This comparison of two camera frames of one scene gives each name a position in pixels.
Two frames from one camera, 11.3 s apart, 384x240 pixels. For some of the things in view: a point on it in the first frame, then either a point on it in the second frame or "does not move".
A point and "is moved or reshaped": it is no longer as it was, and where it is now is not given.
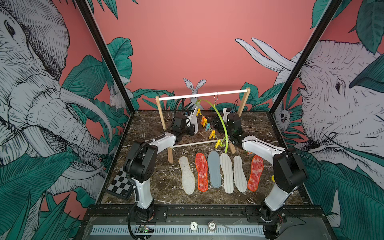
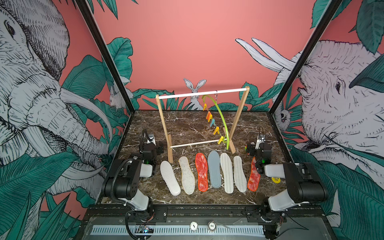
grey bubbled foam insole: (214, 165) does not move
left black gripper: (192, 127) → (159, 149)
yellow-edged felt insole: (188, 182) does not move
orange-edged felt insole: (256, 169) does not move
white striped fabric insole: (226, 165) does not move
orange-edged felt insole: (201, 164) does not move
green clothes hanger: (219, 112) is moved or reshaped
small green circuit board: (144, 229) does not move
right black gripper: (217, 126) → (253, 151)
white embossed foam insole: (194, 120) → (168, 173)
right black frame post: (305, 56) does not move
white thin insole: (240, 180) does not move
